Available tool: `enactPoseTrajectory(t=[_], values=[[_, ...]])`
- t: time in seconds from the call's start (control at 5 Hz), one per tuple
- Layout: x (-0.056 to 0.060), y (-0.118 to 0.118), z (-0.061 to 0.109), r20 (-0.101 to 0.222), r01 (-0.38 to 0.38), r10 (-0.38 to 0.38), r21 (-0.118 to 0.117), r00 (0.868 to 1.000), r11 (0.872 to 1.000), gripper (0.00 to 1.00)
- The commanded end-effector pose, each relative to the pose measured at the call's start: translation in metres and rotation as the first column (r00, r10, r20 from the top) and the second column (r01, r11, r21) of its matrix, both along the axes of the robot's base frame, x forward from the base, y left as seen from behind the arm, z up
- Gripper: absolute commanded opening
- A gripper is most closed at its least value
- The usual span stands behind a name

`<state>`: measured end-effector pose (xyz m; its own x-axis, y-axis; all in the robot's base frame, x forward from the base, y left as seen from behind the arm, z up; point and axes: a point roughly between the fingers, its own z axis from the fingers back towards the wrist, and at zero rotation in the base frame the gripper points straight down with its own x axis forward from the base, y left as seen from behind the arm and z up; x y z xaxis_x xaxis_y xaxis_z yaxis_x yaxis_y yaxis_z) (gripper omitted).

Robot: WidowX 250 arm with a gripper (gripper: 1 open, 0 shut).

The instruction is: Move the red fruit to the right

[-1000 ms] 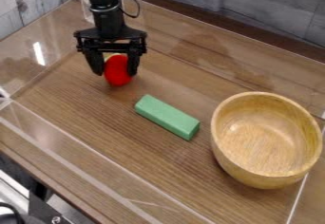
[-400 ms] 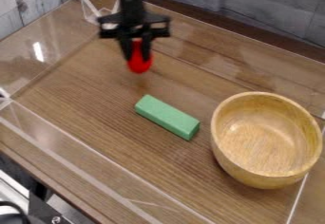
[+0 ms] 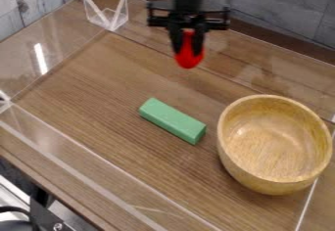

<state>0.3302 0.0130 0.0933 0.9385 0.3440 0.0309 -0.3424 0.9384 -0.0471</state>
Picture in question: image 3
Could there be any red toy fruit green stem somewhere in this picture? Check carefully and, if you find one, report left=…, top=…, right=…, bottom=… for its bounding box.
left=174, top=30, right=204, bottom=69

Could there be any green rectangular block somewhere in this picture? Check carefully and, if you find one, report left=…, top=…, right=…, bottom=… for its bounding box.
left=139, top=98, right=207, bottom=145

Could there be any clear acrylic tray wall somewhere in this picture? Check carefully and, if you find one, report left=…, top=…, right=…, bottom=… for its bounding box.
left=0, top=0, right=335, bottom=231

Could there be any wooden bowl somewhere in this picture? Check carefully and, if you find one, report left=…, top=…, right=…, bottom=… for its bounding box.
left=218, top=95, right=334, bottom=195

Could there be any black metal bracket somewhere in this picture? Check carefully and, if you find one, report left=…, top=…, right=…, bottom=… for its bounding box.
left=31, top=199, right=74, bottom=231

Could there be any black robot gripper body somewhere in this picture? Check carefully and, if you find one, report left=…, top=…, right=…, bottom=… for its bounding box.
left=147, top=3, right=231, bottom=30

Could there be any black cable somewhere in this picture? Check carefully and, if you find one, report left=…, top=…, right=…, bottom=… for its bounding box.
left=0, top=205, right=32, bottom=215

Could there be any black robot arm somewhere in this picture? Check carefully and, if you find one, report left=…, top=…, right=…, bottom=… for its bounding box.
left=147, top=0, right=231, bottom=57

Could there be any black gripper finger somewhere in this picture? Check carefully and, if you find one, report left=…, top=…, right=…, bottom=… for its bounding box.
left=192, top=23, right=206, bottom=56
left=168, top=23, right=183, bottom=54

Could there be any clear acrylic corner bracket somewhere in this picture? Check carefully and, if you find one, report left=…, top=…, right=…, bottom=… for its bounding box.
left=83, top=0, right=128, bottom=32

